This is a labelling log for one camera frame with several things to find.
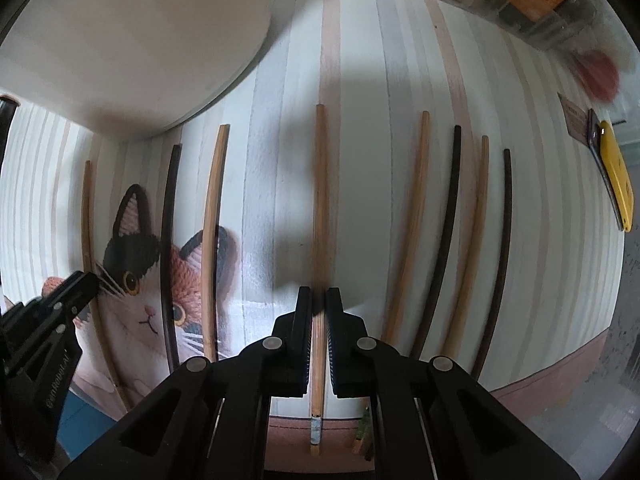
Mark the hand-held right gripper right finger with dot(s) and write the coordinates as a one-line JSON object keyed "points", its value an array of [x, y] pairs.
{"points": [[335, 320]]}

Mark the dark wooden chopstick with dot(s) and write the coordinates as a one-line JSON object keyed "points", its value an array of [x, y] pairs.
{"points": [[505, 235], [450, 210], [165, 240]]}

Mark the small brown card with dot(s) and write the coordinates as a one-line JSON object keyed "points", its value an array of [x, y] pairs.
{"points": [[575, 120]]}

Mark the cream plastic utensil holder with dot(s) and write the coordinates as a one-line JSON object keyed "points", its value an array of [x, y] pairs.
{"points": [[125, 35]]}

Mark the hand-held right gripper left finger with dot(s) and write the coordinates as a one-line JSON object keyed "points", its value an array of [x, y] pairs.
{"points": [[305, 320]]}

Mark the yellow flat object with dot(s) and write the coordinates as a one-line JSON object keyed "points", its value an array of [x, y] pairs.
{"points": [[613, 175]]}

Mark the red cap sauce bottle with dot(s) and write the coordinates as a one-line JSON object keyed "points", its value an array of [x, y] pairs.
{"points": [[600, 75]]}

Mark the blue cabinet front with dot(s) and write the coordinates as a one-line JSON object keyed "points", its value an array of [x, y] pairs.
{"points": [[85, 415]]}

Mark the striped cat print mat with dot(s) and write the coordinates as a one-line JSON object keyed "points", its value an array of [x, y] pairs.
{"points": [[370, 160]]}

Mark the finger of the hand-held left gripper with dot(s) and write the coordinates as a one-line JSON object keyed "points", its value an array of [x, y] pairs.
{"points": [[70, 292]]}

